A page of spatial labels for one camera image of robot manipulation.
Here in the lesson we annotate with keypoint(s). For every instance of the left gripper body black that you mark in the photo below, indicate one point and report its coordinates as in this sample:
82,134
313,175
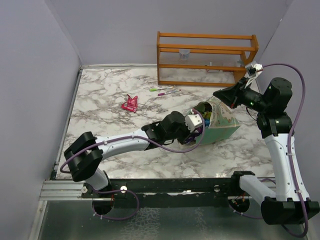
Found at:
188,133

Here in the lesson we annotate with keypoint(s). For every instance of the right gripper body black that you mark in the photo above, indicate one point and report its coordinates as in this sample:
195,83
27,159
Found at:
249,97

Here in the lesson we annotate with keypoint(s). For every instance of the purple snack packet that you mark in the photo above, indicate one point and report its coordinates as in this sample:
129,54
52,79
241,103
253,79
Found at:
193,136

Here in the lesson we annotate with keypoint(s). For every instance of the green paper bag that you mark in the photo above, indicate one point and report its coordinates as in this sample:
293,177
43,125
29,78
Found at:
223,123

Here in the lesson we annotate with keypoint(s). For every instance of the red snack packet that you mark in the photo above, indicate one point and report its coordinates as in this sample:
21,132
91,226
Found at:
131,104

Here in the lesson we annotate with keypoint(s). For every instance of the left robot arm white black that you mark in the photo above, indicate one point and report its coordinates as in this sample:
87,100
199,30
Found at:
84,155

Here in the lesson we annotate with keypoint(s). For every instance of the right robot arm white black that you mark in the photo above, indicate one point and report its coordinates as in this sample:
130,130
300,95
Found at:
290,204

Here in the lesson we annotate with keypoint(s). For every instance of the blue m&m snack packet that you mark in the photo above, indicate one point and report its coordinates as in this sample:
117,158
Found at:
207,122

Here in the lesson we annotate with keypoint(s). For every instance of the green yellow snack packet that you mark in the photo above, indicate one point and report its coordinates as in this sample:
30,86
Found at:
207,115

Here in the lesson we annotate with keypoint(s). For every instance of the orange wooden rack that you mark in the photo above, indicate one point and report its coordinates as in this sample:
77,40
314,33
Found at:
215,60

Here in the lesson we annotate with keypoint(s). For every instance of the green capped marker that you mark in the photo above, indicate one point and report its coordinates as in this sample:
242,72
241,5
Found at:
160,88

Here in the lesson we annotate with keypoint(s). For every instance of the small clear plastic cup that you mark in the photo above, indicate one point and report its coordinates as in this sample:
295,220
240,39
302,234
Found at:
184,54

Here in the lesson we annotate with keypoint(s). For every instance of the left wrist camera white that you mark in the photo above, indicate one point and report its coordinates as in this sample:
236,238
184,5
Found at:
193,120

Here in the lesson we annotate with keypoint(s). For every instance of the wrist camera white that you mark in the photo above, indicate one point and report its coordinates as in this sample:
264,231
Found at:
253,70
193,120

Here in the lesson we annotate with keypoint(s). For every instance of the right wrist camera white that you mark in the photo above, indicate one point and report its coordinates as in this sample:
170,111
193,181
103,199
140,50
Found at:
253,70

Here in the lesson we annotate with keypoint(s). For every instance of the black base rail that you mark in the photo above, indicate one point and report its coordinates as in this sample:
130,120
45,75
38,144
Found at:
168,192

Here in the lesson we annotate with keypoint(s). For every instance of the aluminium frame rail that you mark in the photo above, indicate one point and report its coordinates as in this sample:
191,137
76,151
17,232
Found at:
61,190

